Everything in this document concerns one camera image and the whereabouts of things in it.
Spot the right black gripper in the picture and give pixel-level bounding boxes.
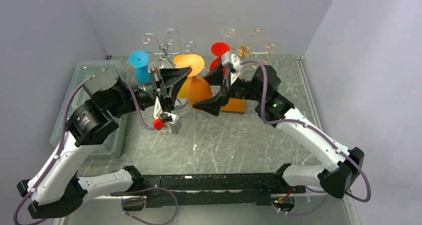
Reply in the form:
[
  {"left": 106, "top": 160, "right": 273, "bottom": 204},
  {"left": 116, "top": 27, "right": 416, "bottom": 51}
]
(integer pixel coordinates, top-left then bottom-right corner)
[{"left": 193, "top": 59, "right": 264, "bottom": 116}]

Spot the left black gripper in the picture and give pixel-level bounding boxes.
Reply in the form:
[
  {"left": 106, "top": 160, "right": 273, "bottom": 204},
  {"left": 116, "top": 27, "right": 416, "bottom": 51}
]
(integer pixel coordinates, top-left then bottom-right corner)
[{"left": 107, "top": 66, "right": 191, "bottom": 117}]

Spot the orange plastic wine glass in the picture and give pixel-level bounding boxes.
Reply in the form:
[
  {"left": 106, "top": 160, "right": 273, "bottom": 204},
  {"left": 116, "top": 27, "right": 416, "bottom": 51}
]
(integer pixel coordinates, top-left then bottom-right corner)
[{"left": 175, "top": 54, "right": 213, "bottom": 108}]

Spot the yellow plastic wine glass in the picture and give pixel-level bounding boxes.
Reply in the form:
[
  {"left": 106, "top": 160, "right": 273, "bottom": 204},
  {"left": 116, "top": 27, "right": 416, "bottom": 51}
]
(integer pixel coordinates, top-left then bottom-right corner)
[{"left": 173, "top": 54, "right": 189, "bottom": 99}]

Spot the blue plastic wine glass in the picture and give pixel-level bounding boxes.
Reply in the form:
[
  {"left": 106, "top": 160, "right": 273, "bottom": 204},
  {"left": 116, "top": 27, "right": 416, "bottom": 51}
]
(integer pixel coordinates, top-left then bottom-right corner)
[{"left": 128, "top": 50, "right": 150, "bottom": 85}]

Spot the red plastic wine glass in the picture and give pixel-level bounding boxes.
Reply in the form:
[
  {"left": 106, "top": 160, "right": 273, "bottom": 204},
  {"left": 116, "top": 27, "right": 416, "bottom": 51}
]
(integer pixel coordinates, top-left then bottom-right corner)
[{"left": 209, "top": 42, "right": 230, "bottom": 72}]

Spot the clear patterned wine glass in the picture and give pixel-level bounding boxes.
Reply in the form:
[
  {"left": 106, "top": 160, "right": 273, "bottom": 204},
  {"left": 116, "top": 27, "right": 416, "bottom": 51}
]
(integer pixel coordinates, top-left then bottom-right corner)
[{"left": 220, "top": 26, "right": 237, "bottom": 51}]

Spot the clear plastic storage box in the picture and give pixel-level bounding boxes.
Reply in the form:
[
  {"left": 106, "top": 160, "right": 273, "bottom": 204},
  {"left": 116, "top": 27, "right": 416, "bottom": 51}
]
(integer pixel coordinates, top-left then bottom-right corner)
[{"left": 50, "top": 60, "right": 128, "bottom": 158}]

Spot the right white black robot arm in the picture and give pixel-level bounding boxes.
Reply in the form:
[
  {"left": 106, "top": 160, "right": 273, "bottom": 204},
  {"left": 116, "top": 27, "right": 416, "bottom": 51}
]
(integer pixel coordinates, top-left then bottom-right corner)
[{"left": 193, "top": 65, "right": 372, "bottom": 202}]

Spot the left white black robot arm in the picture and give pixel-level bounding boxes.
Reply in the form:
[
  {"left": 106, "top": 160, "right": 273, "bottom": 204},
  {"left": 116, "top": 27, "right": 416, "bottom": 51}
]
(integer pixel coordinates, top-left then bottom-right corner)
[{"left": 17, "top": 67, "right": 191, "bottom": 224}]

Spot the silver wire glass rack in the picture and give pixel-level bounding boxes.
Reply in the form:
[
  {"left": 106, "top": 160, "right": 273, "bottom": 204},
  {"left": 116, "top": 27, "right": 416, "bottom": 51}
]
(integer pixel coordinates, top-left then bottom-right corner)
[{"left": 142, "top": 43, "right": 192, "bottom": 111}]

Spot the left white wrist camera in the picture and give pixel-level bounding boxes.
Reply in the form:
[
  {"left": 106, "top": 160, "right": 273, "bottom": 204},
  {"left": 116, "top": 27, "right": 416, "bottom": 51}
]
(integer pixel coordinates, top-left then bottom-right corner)
[{"left": 153, "top": 97, "right": 182, "bottom": 134}]

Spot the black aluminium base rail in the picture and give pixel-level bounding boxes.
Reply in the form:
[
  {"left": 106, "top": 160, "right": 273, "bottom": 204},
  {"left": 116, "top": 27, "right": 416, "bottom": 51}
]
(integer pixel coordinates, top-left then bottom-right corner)
[{"left": 99, "top": 173, "right": 307, "bottom": 208}]

